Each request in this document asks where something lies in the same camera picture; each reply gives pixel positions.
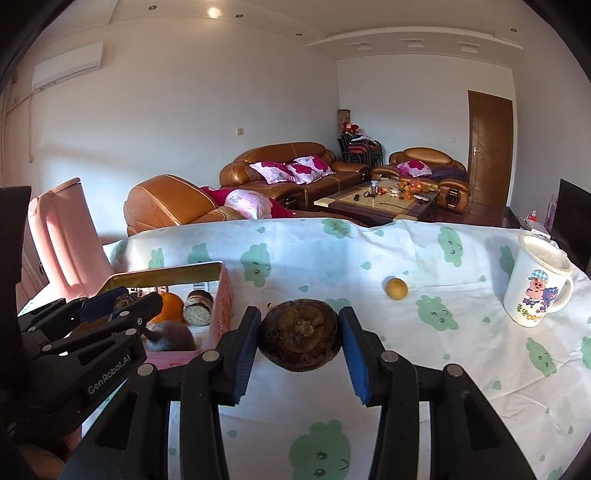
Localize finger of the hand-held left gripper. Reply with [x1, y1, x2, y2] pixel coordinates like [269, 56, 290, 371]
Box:
[44, 292, 164, 357]
[18, 286, 129, 334]

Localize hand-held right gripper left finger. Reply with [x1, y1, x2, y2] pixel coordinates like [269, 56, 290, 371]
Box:
[60, 306, 262, 480]

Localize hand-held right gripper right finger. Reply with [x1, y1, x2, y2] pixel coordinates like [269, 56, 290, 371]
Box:
[338, 306, 539, 480]

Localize large orange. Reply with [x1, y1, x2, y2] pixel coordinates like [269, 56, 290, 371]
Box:
[150, 292, 185, 324]

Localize purple passion fruit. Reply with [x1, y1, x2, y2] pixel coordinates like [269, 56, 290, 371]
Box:
[145, 320, 197, 352]

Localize dark wrinkled fruit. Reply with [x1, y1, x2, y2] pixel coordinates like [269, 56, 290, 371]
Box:
[257, 299, 344, 372]

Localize pink tin box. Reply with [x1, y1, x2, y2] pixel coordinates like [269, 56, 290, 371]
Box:
[95, 261, 235, 372]

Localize person's left hand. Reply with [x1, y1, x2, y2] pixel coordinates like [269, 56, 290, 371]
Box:
[18, 422, 86, 480]

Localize cloud print tablecloth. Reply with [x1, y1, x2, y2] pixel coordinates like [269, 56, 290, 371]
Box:
[18, 217, 591, 480]

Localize pink chair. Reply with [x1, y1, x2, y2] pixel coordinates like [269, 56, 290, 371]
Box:
[16, 178, 114, 315]

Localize small yellow longan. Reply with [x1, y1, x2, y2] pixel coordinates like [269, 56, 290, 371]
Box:
[385, 277, 409, 301]

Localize red blanket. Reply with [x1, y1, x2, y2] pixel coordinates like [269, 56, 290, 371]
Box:
[201, 185, 296, 219]

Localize light pink pillow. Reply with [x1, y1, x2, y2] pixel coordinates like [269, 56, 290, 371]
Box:
[225, 189, 274, 220]

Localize wooden coffee table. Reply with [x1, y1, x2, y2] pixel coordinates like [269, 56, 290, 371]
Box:
[314, 178, 440, 227]

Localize pile of tangerines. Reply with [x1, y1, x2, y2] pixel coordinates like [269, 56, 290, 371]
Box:
[399, 179, 437, 195]

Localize pink flower pillow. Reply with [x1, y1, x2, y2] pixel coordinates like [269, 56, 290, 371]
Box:
[398, 160, 432, 177]
[287, 156, 335, 178]
[249, 161, 298, 184]

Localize white cartoon cup with lid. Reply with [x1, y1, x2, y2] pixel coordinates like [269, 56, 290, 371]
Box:
[503, 234, 574, 328]

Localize brown leather three-seat sofa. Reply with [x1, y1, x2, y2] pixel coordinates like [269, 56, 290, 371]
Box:
[218, 142, 372, 200]

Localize stacked black chairs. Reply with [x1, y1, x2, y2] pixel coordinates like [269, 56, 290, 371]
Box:
[338, 134, 383, 168]

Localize purple blanket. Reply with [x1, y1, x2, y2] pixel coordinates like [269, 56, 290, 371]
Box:
[429, 166, 469, 182]

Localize dark television cabinet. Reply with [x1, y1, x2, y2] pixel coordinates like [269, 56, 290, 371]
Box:
[501, 205, 591, 278]

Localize brown leather armchair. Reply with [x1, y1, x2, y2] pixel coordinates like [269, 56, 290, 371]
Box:
[372, 148, 471, 210]

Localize white air conditioner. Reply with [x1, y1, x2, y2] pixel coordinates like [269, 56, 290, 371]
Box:
[32, 41, 105, 92]

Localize brown wooden door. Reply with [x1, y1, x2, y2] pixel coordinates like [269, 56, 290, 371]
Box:
[467, 90, 515, 207]

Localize black television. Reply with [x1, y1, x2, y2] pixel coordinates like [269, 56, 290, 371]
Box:
[551, 178, 591, 273]

